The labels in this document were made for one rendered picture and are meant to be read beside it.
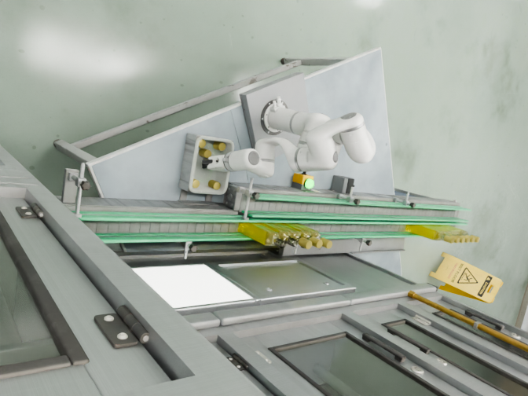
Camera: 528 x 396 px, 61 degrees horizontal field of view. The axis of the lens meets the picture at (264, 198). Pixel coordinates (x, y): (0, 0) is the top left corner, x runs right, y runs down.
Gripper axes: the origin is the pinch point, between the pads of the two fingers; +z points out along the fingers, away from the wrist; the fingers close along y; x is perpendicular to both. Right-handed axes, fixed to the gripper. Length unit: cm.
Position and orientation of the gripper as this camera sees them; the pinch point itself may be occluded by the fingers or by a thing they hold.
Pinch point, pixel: (210, 165)
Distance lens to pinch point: 181.5
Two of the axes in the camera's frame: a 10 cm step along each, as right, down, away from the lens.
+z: -6.3, 0.2, 7.8
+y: 7.8, 0.8, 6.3
